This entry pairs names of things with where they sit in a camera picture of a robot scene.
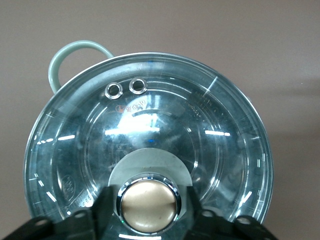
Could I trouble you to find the brown table cover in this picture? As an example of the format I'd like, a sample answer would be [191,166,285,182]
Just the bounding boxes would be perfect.
[0,0,320,240]

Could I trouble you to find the stainless steel pot pale handles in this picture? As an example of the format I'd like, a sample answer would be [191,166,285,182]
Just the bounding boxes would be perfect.
[47,39,113,92]

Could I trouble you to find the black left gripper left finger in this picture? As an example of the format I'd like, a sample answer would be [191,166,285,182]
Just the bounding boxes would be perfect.
[4,186,119,240]

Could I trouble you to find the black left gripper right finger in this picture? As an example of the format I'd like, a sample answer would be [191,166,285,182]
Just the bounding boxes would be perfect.
[181,186,276,240]

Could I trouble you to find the glass pot lid gold knob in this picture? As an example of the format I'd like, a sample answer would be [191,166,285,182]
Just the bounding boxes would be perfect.
[23,52,273,240]

